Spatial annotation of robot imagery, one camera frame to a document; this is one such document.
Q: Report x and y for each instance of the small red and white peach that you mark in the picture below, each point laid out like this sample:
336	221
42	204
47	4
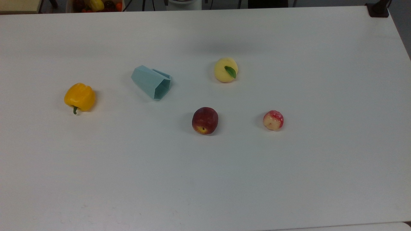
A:
273	120

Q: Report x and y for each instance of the dark red peach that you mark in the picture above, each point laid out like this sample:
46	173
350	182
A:
205	120

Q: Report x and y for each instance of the yellow toy fruit in crate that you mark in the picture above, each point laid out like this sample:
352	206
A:
96	4

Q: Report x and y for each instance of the orange toy fruit in crate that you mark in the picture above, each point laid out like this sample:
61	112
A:
119	6

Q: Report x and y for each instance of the light blue faceted mug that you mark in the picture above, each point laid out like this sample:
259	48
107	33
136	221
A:
148	82

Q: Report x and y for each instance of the pale yellow peach with leaf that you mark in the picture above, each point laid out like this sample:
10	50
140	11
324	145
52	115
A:
222	71

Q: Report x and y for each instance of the yellow bell pepper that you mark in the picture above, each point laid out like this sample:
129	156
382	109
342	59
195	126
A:
80	96

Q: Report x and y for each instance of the wooden furniture board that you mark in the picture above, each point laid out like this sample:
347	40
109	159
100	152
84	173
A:
19	5

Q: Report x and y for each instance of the white crate of toy fruit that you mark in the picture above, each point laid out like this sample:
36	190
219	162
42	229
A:
96	7

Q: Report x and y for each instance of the black table clamp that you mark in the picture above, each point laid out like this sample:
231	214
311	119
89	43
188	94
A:
378	9

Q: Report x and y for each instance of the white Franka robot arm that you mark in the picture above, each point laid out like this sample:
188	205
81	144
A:
184	4

